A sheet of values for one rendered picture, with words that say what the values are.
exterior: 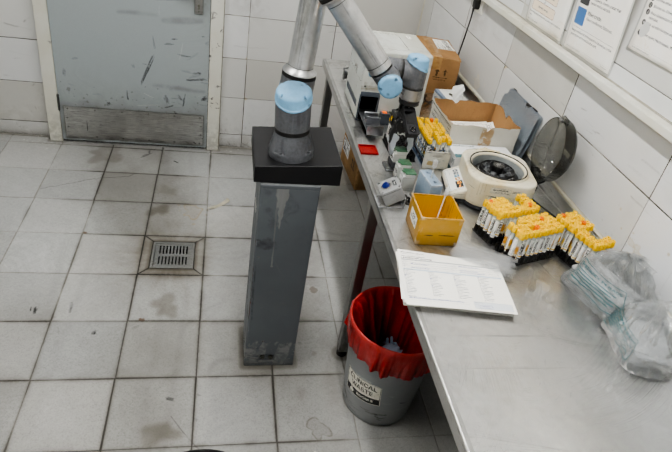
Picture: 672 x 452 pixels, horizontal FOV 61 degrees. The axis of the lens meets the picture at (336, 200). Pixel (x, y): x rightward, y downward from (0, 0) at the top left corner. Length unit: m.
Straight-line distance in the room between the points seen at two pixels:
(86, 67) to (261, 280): 2.03
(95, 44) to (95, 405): 2.09
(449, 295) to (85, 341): 1.57
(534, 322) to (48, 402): 1.70
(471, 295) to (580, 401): 0.36
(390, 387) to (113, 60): 2.47
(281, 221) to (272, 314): 0.44
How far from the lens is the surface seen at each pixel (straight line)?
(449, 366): 1.40
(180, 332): 2.57
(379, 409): 2.26
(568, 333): 1.63
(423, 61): 1.92
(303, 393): 2.38
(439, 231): 1.71
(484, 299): 1.58
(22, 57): 3.86
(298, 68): 1.91
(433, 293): 1.54
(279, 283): 2.13
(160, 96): 3.71
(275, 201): 1.91
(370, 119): 2.28
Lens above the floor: 1.86
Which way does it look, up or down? 32 degrees down
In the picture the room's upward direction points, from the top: 10 degrees clockwise
